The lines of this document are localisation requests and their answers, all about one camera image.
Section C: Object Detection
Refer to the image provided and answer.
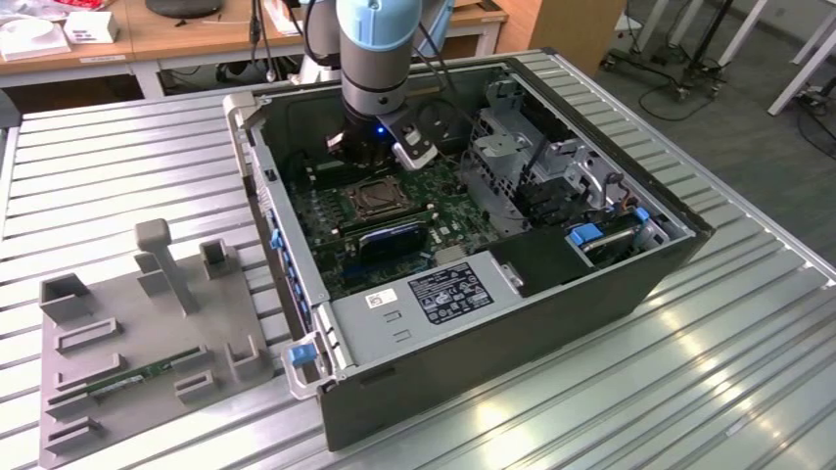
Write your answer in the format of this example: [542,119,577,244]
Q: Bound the silver CPU plate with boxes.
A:
[356,186,397,211]

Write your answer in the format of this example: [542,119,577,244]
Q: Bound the metal socket cover frame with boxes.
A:
[344,176,417,220]

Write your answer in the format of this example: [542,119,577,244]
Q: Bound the CPU socket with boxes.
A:
[342,176,417,220]

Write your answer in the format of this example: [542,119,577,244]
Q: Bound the green motherboard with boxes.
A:
[286,146,505,301]

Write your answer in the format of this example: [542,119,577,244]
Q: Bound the graphics card with fan shroud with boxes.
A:
[338,214,432,275]

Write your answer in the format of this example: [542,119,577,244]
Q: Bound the metal drive cage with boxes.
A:
[466,77,677,246]

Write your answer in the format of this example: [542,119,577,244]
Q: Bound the wooden desk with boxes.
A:
[0,0,510,102]

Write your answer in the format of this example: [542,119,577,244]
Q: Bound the hard disk in blue carrier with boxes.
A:
[564,222,640,269]

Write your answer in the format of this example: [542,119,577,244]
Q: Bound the grey power supply unit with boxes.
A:
[324,251,528,369]

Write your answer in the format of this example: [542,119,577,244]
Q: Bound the black round object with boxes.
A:
[142,0,224,21]

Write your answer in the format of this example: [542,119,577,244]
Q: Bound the wooden cabinet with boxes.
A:
[494,0,626,80]

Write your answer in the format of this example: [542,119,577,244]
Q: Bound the blue case latch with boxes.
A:
[285,343,317,368]

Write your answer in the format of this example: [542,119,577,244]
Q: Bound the white cardboard box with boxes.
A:
[61,10,121,47]

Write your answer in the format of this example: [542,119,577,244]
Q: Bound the grey parts rack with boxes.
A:
[36,218,277,470]

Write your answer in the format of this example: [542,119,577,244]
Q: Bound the open black PC case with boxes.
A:
[220,47,714,452]

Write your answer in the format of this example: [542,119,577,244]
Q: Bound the black wheeled stand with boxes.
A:
[598,0,732,103]

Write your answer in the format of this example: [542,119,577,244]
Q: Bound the flat white box with disc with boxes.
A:
[0,18,73,64]

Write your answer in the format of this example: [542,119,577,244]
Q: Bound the green RAM stick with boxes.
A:
[82,350,202,399]

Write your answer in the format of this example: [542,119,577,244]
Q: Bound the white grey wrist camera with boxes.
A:
[376,111,437,171]

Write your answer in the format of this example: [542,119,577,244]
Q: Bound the white table frame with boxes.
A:
[764,0,836,118]

